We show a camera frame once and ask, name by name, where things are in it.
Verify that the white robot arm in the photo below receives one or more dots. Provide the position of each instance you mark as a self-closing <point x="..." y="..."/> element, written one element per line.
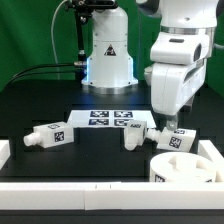
<point x="109" y="66"/>

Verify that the white round stool seat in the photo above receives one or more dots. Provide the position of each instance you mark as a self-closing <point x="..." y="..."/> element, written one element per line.
<point x="181" y="167"/>

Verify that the white left fence bar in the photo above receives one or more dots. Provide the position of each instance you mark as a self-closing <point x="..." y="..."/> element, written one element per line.
<point x="4" y="152"/>

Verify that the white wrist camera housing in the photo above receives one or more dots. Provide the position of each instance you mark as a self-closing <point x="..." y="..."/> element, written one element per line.
<point x="179" y="49"/>

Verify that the white right fence bar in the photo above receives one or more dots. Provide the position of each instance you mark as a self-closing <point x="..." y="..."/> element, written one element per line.
<point x="207" y="150"/>

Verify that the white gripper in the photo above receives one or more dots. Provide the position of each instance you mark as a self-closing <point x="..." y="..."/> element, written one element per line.
<point x="172" y="86"/>

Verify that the white marker sheet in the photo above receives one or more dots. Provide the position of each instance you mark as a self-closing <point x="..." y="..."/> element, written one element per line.
<point x="108" y="118"/>

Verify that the white front fence bar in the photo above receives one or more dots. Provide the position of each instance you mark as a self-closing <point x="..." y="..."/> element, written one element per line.
<point x="110" y="196"/>

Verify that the white fence bar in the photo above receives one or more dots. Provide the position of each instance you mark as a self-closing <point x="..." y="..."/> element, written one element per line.
<point x="110" y="196"/>
<point x="207" y="150"/>
<point x="4" y="152"/>

